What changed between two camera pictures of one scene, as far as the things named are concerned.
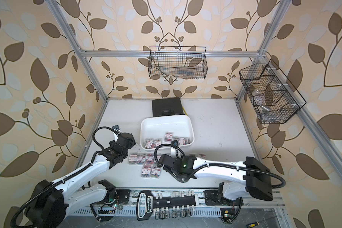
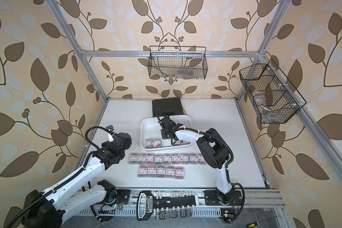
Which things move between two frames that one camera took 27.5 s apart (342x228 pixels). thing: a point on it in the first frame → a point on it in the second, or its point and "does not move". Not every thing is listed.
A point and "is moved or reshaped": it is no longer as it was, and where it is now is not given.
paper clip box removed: (149, 158) does not move
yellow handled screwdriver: (257, 223) does not move
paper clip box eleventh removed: (156, 171) is moved or reshaped
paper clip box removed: (132, 158) does not move
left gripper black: (132, 141) does not move
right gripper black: (182, 158) → (163, 134)
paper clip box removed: (146, 170) is moved or reshaped
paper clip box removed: (141, 159) does not move
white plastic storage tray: (155, 131) does not move
